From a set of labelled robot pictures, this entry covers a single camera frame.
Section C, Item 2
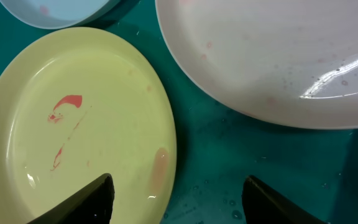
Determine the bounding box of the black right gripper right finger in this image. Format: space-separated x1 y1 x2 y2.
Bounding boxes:
242 175 324 224

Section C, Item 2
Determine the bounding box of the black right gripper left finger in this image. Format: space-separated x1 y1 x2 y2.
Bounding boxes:
29 173 115 224

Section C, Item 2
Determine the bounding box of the yellow plate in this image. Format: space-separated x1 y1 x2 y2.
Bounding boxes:
0 27 177 223

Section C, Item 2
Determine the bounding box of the teal plastic tray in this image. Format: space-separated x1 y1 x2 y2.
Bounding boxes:
0 1 358 223

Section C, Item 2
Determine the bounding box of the white plate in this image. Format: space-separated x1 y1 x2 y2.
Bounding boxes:
155 0 358 129

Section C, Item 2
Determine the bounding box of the light blue plate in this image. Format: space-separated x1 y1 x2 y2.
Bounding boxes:
0 0 120 30

